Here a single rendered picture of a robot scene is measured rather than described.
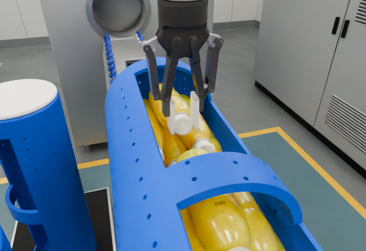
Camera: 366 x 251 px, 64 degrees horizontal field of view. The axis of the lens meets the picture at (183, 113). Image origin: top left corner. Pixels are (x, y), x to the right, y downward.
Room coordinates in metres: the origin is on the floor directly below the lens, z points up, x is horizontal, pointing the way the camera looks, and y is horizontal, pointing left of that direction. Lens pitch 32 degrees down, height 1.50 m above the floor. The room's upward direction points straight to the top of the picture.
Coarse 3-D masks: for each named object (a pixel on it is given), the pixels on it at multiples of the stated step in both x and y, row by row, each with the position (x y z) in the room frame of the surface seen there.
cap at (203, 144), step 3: (201, 141) 0.49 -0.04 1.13; (204, 141) 0.49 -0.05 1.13; (207, 141) 0.50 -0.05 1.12; (195, 144) 0.49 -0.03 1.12; (198, 144) 0.48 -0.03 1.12; (201, 144) 0.48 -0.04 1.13; (204, 144) 0.48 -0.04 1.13; (207, 144) 0.48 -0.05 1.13; (210, 144) 0.49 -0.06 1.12; (195, 147) 0.48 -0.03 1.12; (198, 147) 0.48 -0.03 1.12; (201, 147) 0.48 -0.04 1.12; (204, 147) 0.48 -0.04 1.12; (207, 147) 0.48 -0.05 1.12; (210, 147) 0.48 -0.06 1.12; (207, 150) 0.48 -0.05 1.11; (210, 150) 0.48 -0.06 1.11
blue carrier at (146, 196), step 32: (160, 64) 0.65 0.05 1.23; (128, 96) 0.54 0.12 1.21; (128, 128) 0.44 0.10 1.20; (224, 128) 0.58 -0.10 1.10; (128, 160) 0.36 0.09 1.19; (160, 160) 0.32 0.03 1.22; (192, 160) 0.31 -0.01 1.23; (224, 160) 0.31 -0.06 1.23; (256, 160) 0.33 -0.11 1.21; (128, 192) 0.30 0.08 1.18; (160, 192) 0.27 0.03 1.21; (192, 192) 0.25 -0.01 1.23; (224, 192) 0.26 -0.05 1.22; (256, 192) 0.41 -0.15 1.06; (288, 192) 0.29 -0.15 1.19; (128, 224) 0.25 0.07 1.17; (160, 224) 0.22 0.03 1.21; (288, 224) 0.31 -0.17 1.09
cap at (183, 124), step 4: (176, 116) 0.46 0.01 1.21; (180, 116) 0.46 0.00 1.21; (184, 116) 0.46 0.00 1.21; (176, 120) 0.45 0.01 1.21; (180, 120) 0.45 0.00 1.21; (184, 120) 0.45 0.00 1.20; (188, 120) 0.46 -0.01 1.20; (176, 124) 0.45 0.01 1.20; (180, 124) 0.45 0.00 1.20; (184, 124) 0.45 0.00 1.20; (188, 124) 0.46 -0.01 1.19; (192, 124) 0.46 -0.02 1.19; (176, 128) 0.45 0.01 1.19; (180, 128) 0.45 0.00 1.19; (184, 128) 0.45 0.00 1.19; (188, 128) 0.45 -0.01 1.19; (176, 132) 0.45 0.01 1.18; (180, 132) 0.45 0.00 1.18; (184, 132) 0.45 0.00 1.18; (188, 132) 0.45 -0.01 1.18
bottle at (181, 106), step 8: (160, 88) 0.60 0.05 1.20; (176, 96) 0.53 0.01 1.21; (152, 104) 0.57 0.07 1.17; (160, 104) 0.52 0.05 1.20; (176, 104) 0.50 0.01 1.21; (184, 104) 0.51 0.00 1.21; (160, 112) 0.50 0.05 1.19; (176, 112) 0.48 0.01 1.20; (184, 112) 0.48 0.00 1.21; (160, 120) 0.50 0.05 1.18
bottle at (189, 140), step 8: (184, 96) 0.66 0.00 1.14; (200, 120) 0.55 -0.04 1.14; (192, 128) 0.52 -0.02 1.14; (200, 128) 0.52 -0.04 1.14; (208, 128) 0.54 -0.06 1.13; (184, 136) 0.52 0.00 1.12; (192, 136) 0.51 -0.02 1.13; (200, 136) 0.51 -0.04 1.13; (208, 136) 0.52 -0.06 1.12; (184, 144) 0.52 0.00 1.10; (192, 144) 0.50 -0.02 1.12
